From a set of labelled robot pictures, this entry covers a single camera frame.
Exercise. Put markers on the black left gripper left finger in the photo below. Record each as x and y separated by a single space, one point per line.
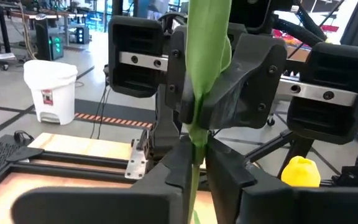
154 202

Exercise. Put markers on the white trash bin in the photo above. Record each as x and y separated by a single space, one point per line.
53 90

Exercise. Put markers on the pink artificial tulip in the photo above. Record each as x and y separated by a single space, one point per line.
207 46

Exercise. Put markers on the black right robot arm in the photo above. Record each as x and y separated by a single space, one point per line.
163 140

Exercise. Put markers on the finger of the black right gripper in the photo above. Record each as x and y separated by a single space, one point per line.
176 71
247 90

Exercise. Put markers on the silver metal bracket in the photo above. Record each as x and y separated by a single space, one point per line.
137 161

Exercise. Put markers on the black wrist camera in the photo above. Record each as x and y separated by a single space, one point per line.
250 14

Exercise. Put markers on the yellow artificial tulip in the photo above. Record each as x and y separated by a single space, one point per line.
300 172

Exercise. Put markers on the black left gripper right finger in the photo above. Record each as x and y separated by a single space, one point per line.
259 202

